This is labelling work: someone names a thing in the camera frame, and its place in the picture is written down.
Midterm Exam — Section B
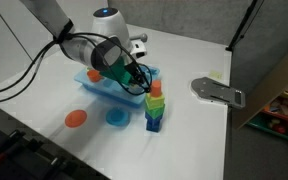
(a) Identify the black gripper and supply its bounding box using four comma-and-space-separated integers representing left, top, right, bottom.
124, 61, 152, 95

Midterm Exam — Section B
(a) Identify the blue toy sink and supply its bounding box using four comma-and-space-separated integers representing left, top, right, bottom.
73, 64, 161, 109

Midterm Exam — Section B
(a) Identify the blue toy bowl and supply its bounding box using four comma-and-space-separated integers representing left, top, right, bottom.
105, 106, 130, 128

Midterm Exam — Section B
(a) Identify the grey toy faucet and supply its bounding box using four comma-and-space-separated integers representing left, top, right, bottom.
129, 33, 149, 44

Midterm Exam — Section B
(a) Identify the orange toy cup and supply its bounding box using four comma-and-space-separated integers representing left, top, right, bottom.
86, 69, 104, 83

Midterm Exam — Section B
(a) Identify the orange toy plate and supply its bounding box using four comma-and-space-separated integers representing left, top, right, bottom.
64, 109, 88, 129

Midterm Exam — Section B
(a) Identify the wooden toy shelf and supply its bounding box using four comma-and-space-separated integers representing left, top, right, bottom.
232, 42, 288, 145

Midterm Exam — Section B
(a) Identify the orange stacking cup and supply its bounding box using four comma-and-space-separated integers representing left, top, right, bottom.
149, 79, 162, 98

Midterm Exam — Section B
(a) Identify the yellow stacking cup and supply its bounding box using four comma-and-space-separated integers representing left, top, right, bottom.
145, 89, 166, 110

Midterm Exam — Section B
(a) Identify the green stacking cup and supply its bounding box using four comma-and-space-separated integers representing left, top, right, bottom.
145, 103, 166, 120

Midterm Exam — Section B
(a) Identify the dark blue stacking cup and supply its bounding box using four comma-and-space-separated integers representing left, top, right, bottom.
145, 118, 162, 133

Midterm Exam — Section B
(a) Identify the yellow sticky note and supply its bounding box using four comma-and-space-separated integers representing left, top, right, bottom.
209, 70, 223, 80

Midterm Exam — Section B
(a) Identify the grey metal mounting plate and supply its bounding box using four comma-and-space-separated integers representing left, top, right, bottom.
190, 76, 246, 110

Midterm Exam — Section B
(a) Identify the black tripod pole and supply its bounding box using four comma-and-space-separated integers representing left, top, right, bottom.
225, 0, 266, 53

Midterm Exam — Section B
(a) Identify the black perforated equipment base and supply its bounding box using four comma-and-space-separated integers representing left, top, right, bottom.
0, 99, 110, 180

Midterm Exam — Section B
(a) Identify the green storage bin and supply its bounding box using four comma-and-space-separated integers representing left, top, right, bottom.
246, 113, 288, 145

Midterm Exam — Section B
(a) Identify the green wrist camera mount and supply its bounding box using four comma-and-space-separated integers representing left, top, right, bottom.
99, 57, 133, 85

